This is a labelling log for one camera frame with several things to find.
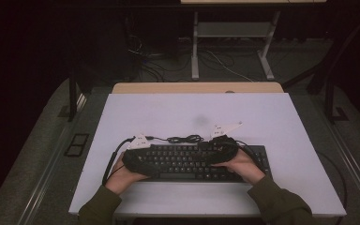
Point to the metal floor rail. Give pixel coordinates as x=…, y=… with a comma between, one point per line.
x=43, y=187
x=353, y=165

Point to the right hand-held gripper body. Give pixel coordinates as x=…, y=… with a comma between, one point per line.
x=228, y=148

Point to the background desk white frame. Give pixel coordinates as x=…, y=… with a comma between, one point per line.
x=231, y=29

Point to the white table board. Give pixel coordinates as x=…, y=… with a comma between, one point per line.
x=200, y=106

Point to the person's right hand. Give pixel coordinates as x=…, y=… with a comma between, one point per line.
x=243, y=168

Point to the black floor socket plate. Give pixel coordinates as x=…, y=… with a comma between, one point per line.
x=76, y=145

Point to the black computer keyboard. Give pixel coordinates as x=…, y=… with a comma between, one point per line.
x=181, y=162

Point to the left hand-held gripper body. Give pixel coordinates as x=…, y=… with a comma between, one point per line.
x=134, y=159

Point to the black metal stand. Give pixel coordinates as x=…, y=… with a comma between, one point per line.
x=329, y=100
x=72, y=100

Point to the person's left hand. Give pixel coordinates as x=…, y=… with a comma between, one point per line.
x=120, y=181

